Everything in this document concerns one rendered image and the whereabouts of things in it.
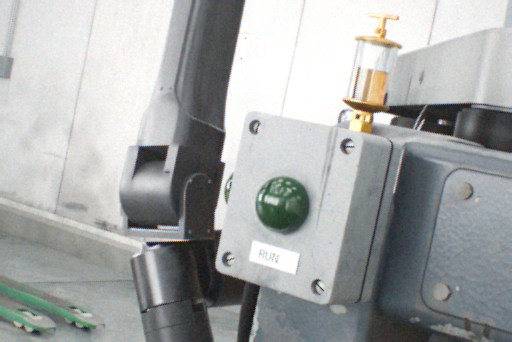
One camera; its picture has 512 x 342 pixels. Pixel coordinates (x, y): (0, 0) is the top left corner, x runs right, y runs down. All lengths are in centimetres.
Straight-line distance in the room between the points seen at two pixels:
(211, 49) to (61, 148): 731
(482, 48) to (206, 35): 28
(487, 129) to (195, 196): 28
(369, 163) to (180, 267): 35
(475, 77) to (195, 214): 28
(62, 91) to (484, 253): 776
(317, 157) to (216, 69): 36
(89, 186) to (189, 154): 708
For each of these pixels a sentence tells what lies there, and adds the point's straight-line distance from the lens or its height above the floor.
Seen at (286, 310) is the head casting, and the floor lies 122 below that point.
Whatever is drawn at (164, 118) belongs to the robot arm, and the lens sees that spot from 83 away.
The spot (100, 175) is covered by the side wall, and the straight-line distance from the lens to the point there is 781.
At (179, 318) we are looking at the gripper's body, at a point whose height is 115.
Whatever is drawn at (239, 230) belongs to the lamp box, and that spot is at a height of 127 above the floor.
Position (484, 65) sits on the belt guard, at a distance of 65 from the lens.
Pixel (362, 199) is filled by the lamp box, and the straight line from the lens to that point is 50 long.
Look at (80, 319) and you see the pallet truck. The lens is 556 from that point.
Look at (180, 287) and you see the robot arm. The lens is 82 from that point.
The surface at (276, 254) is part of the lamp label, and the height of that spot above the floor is 126.
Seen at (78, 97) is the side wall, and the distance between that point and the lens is 808.
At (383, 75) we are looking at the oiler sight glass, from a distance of 58.
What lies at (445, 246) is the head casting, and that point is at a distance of 52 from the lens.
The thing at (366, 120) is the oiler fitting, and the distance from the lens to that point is 58.
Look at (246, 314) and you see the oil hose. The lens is 60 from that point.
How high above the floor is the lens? 132
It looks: 3 degrees down
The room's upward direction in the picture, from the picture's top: 12 degrees clockwise
